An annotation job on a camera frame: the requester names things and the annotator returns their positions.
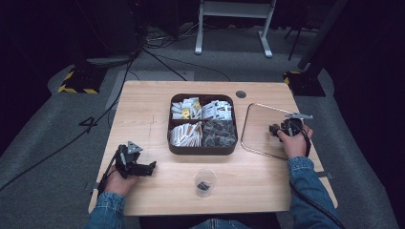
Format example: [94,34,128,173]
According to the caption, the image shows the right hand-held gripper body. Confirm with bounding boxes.
[279,112,314,138]

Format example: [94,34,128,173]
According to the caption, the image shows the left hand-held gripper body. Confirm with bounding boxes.
[114,140,144,179]

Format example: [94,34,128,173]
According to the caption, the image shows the person's right hand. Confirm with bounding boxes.
[276,124,314,160]

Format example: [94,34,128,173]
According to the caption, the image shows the person's left hand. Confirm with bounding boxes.
[102,167,140,198]

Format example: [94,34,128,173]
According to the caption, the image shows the yellow black striped stand base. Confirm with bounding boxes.
[57,66,108,95]
[283,69,327,97]

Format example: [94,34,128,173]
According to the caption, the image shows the pile of white brown stick packets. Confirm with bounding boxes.
[169,121,204,148]

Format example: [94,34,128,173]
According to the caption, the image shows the dark brown compartment box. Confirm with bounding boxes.
[166,93,239,156]

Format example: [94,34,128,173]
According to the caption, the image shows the clear plastic cup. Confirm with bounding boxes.
[194,168,218,198]

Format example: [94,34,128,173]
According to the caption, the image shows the single dark grey packet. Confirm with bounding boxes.
[196,180,212,192]

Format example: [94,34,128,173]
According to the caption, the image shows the pile of white yellow packets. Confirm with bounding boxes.
[170,96,203,120]

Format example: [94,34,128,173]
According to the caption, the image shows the pile of dark grey packets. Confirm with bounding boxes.
[202,119,238,148]

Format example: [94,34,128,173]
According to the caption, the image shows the pile of white black-print packets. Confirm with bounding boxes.
[202,99,233,121]

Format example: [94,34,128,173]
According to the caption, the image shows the black tripod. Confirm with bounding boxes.
[284,25,305,62]

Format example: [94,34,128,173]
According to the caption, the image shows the person's legs in jeans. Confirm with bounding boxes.
[190,218,253,229]

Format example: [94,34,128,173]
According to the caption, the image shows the grey metal pole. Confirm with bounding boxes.
[297,0,350,72]

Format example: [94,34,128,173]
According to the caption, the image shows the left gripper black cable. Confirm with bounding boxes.
[96,149,123,197]

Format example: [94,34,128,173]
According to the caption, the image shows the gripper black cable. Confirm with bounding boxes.
[288,119,347,229]
[96,149,123,197]

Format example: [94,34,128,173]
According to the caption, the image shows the long black floor cable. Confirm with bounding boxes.
[0,47,151,194]

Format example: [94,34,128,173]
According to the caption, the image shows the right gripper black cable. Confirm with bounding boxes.
[288,119,347,229]

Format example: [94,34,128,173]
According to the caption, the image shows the white metal desk frame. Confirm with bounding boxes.
[194,0,278,59]

